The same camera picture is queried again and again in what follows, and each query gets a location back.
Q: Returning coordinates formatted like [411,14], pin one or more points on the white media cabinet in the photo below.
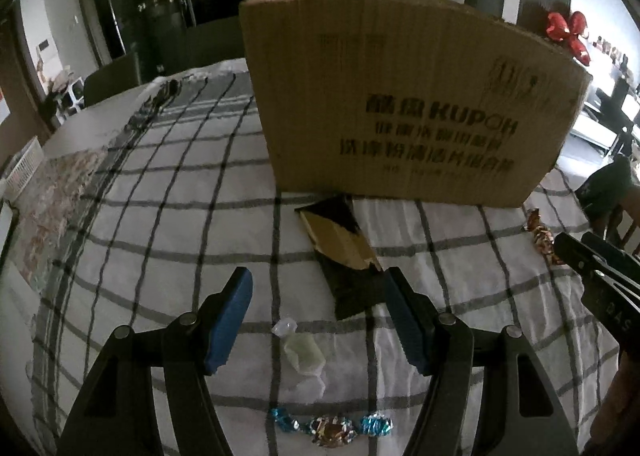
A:
[597,131]

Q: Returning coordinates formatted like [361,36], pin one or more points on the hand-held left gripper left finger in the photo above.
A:
[227,326]

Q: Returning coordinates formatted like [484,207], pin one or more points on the red foil balloons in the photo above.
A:
[570,33]

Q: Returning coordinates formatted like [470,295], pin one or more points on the black and gold snack packet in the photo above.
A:
[347,281]

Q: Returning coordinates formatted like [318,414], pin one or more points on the brown entrance door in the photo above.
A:
[15,71]

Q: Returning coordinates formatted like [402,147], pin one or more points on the pale clear candy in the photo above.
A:
[300,353]

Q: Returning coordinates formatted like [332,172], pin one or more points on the floral table mat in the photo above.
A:
[60,216]

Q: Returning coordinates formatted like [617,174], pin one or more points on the brown foil wrapped candy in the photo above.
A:
[541,237]

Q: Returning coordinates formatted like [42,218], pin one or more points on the brown cardboard box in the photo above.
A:
[400,101]

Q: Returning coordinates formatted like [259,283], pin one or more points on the grey checked tablecloth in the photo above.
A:
[190,236]

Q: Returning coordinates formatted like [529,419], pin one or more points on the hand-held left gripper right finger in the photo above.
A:
[407,321]

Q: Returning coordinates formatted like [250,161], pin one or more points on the white storage shelf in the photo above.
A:
[70,96]

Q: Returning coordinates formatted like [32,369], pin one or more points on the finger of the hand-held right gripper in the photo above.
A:
[617,258]
[607,296]

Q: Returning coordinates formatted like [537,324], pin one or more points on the white plastic basket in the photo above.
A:
[22,166]

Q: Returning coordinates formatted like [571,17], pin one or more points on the dark green chair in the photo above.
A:
[112,81]
[215,46]

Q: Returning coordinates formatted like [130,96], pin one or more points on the blue foil wrapped candy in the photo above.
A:
[330,431]

